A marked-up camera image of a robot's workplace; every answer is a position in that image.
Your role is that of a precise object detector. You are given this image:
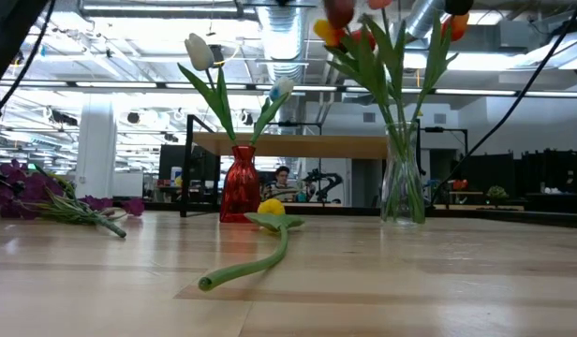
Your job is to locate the small green plant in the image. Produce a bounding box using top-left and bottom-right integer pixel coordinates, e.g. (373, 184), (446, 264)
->
(484, 184), (510, 201)

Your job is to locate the white and blue tulip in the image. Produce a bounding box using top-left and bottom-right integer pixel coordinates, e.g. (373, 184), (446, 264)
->
(248, 76), (296, 147)

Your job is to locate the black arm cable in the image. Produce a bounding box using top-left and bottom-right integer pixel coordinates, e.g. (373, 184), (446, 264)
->
(0, 0), (56, 110)
(431, 0), (577, 203)

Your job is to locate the clear glass vase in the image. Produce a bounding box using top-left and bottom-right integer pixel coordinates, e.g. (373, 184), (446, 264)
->
(379, 120), (427, 226)

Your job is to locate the black ceiling device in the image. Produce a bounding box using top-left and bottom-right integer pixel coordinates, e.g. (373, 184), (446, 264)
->
(207, 43), (226, 69)

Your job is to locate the white pillar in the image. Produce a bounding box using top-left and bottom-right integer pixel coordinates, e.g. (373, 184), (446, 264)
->
(75, 93), (118, 198)

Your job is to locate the ceiling light strip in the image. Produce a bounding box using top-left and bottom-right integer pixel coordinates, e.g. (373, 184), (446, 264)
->
(0, 79), (266, 91)

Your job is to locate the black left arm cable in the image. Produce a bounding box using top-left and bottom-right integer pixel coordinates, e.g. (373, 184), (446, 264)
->
(0, 0), (56, 110)

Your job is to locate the black monitor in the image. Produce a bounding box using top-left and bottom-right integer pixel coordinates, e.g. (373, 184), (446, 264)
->
(157, 143), (222, 182)

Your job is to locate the red glass vase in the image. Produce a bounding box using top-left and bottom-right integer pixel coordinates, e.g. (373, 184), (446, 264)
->
(219, 143), (263, 224)

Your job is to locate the purple flower bunch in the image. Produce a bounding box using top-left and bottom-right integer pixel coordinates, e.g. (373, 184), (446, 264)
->
(0, 157), (146, 240)

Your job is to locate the silver ventilation duct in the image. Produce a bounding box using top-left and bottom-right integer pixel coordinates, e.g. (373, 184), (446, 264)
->
(256, 0), (320, 124)

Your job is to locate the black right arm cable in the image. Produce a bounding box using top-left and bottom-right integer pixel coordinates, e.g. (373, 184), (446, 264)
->
(431, 0), (577, 203)

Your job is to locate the wooden shelf with black legs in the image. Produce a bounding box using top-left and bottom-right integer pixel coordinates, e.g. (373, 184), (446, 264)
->
(179, 113), (423, 219)

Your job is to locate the yellow and orange tulip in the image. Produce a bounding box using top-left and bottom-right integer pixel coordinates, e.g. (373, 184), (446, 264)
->
(313, 18), (419, 221)

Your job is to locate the person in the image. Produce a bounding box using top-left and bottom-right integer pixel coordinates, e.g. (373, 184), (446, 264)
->
(262, 165), (299, 203)

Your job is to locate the black cabinet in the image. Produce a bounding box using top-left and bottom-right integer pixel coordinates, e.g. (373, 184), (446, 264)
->
(520, 148), (577, 196)

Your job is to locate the dark red tulip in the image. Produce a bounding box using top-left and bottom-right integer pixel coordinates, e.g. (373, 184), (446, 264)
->
(323, 0), (419, 221)

